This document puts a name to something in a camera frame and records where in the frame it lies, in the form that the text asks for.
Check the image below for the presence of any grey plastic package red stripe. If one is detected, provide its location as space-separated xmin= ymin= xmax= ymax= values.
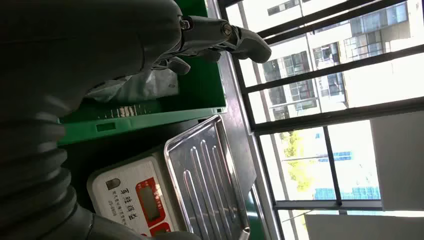
xmin=84 ymin=67 xmax=180 ymax=104

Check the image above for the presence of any green plastic crate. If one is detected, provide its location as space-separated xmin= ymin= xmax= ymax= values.
xmin=57 ymin=0 xmax=228 ymax=147

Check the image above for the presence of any ribbed grey left arm sleeve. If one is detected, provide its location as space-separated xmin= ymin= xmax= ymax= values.
xmin=0 ymin=110 xmax=92 ymax=240

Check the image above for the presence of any white electronic scale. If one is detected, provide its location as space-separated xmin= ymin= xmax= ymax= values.
xmin=86 ymin=150 xmax=186 ymax=240

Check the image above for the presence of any steel scale tray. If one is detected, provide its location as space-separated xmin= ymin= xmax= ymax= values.
xmin=163 ymin=114 xmax=258 ymax=240

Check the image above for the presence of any green tree outside window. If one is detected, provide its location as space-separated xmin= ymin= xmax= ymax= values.
xmin=279 ymin=130 xmax=316 ymax=193

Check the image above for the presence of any low white panel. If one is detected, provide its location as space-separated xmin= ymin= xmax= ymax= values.
xmin=304 ymin=213 xmax=424 ymax=240

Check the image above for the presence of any large white panel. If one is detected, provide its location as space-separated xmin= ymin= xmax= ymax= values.
xmin=370 ymin=110 xmax=424 ymax=211

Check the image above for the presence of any grey metal rail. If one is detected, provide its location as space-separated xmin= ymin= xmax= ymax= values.
xmin=205 ymin=0 xmax=282 ymax=240

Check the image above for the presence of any black window frame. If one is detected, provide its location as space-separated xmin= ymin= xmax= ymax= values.
xmin=216 ymin=0 xmax=424 ymax=240

